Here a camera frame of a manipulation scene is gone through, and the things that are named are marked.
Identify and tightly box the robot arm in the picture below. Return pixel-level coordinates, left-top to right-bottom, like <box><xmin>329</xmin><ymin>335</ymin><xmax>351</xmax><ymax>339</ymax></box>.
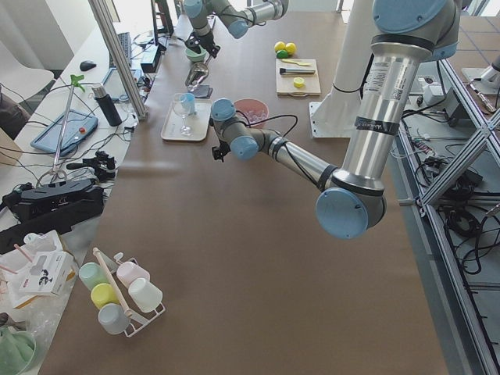
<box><xmin>210</xmin><ymin>1</ymin><xmax>462</xmax><ymax>239</ymax></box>
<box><xmin>183</xmin><ymin>0</ymin><xmax>289</xmax><ymax>58</ymax></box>

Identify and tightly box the lower yellow lemon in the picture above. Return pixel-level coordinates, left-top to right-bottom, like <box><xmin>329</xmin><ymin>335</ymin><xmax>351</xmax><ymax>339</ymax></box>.
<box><xmin>284</xmin><ymin>42</ymin><xmax>297</xmax><ymax>55</ymax></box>

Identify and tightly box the steel muddler black tip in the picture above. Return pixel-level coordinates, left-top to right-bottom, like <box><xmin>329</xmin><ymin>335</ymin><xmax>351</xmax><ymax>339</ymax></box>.
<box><xmin>279</xmin><ymin>67</ymin><xmax>316</xmax><ymax>75</ymax></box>

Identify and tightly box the pink ice bowl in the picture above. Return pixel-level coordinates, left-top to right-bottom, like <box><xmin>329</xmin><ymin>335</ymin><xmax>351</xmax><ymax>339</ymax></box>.
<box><xmin>234</xmin><ymin>98</ymin><xmax>269</xmax><ymax>128</ymax></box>

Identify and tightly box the bamboo cutting board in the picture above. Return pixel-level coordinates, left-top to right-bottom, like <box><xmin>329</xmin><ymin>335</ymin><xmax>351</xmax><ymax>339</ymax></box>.
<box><xmin>276</xmin><ymin>59</ymin><xmax>321</xmax><ymax>96</ymax></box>

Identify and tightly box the half lemon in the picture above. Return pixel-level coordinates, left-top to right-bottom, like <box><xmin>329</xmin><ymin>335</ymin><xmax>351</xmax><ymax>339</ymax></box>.
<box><xmin>293</xmin><ymin>77</ymin><xmax>305</xmax><ymax>88</ymax></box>

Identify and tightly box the yellow lemon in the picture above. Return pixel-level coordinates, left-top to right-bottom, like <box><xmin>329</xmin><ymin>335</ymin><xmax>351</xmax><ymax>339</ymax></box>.
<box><xmin>274</xmin><ymin>41</ymin><xmax>286</xmax><ymax>52</ymax></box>
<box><xmin>284</xmin><ymin>42</ymin><xmax>297</xmax><ymax>55</ymax></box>

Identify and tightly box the white wire cup rack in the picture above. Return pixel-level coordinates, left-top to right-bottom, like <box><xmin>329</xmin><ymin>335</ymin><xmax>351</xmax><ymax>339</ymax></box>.
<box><xmin>92</xmin><ymin>247</ymin><xmax>167</xmax><ymax>338</ymax></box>

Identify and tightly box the steel ice scoop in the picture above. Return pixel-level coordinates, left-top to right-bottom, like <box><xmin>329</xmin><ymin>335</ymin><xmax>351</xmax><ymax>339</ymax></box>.
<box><xmin>184</xmin><ymin>55</ymin><xmax>213</xmax><ymax>89</ymax></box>

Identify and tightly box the yellow plastic knife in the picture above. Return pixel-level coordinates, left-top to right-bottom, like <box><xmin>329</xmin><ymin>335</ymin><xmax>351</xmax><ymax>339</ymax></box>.
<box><xmin>281</xmin><ymin>59</ymin><xmax>311</xmax><ymax>66</ymax></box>

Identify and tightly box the green lime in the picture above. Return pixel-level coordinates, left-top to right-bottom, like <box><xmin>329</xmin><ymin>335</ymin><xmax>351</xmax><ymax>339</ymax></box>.
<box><xmin>276</xmin><ymin>50</ymin><xmax>289</xmax><ymax>59</ymax></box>

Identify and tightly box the cream rabbit tray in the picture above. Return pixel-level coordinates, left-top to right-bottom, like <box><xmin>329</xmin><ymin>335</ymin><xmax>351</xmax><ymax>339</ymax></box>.
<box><xmin>160</xmin><ymin>98</ymin><xmax>212</xmax><ymax>141</ymax></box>

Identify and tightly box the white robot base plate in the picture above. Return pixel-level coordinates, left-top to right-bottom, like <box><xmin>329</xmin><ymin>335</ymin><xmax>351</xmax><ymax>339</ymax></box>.
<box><xmin>309</xmin><ymin>87</ymin><xmax>361</xmax><ymax>138</ymax></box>

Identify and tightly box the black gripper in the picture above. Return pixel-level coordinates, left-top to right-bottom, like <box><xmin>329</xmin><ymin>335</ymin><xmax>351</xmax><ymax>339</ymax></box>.
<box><xmin>212</xmin><ymin>142</ymin><xmax>230</xmax><ymax>163</ymax></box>
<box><xmin>186</xmin><ymin>30</ymin><xmax>220</xmax><ymax>59</ymax></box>

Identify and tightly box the mint green bowl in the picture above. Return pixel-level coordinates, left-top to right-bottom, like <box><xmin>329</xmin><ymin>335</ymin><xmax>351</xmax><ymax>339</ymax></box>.
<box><xmin>184</xmin><ymin>48</ymin><xmax>207</xmax><ymax>63</ymax></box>

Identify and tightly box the clear wine glass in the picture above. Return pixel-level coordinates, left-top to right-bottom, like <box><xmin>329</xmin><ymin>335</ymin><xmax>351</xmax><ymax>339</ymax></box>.
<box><xmin>173</xmin><ymin>93</ymin><xmax>191</xmax><ymax>136</ymax></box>

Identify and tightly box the light blue cup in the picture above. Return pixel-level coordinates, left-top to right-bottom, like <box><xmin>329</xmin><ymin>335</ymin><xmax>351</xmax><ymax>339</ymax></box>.
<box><xmin>180</xmin><ymin>92</ymin><xmax>195</xmax><ymax>116</ymax></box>

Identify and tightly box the clear ice cubes pile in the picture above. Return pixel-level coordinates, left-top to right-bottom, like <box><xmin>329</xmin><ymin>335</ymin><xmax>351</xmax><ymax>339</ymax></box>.
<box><xmin>244</xmin><ymin>110</ymin><xmax>268</xmax><ymax>123</ymax></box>

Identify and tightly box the upper yellow lemon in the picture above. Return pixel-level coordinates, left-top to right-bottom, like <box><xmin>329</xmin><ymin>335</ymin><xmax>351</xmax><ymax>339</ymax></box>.
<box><xmin>274</xmin><ymin>41</ymin><xmax>286</xmax><ymax>52</ymax></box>

